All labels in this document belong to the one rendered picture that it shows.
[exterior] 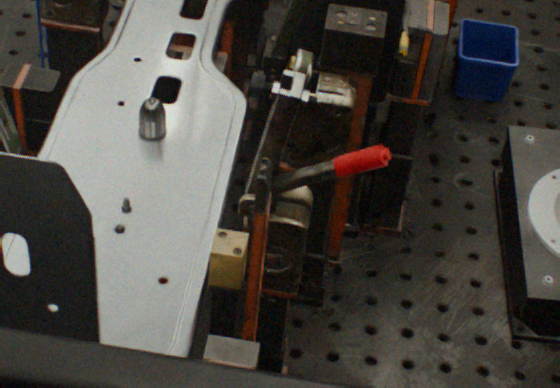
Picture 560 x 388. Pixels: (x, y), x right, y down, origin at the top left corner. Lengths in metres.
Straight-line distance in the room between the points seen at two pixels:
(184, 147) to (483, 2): 0.95
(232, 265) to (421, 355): 0.46
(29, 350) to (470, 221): 1.28
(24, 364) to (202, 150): 0.87
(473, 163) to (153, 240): 0.72
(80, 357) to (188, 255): 0.75
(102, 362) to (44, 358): 0.02
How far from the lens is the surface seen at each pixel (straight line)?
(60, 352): 0.41
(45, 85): 1.36
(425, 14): 1.37
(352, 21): 1.27
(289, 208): 1.13
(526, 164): 1.61
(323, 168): 1.09
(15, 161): 0.78
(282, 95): 1.01
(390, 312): 1.51
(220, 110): 1.31
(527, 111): 1.86
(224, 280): 1.10
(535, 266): 1.49
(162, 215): 1.19
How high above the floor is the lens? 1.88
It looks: 46 degrees down
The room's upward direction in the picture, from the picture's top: 7 degrees clockwise
